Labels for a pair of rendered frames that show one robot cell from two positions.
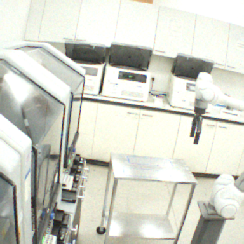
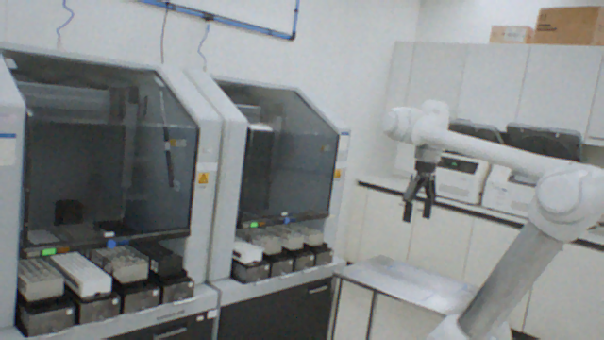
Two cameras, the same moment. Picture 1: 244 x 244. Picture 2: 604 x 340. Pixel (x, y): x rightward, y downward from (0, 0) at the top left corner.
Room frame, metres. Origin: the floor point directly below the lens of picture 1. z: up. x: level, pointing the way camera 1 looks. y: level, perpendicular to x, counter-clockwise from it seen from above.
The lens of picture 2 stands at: (0.50, -1.34, 1.56)
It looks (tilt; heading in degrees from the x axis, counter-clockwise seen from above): 8 degrees down; 44
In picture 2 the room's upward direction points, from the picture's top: 8 degrees clockwise
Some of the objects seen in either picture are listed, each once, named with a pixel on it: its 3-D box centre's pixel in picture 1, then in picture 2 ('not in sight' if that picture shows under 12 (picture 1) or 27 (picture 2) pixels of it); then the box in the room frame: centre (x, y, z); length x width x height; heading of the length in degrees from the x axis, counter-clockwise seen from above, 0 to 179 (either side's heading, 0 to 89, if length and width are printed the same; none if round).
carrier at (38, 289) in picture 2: not in sight; (43, 288); (1.04, 0.26, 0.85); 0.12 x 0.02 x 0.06; 3
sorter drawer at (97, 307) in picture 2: not in sight; (62, 276); (1.19, 0.50, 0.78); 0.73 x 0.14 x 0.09; 92
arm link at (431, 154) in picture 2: (201, 102); (427, 153); (2.03, -0.45, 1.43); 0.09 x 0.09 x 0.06
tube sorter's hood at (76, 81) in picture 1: (40, 98); (261, 148); (2.12, 0.54, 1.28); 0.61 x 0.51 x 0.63; 2
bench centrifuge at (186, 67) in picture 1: (191, 80); not in sight; (4.55, -0.82, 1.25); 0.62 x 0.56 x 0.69; 2
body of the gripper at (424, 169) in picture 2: (199, 114); (424, 174); (2.03, -0.45, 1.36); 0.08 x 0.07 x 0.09; 2
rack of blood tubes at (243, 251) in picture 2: (49, 179); (232, 247); (1.90, 0.39, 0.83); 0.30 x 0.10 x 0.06; 92
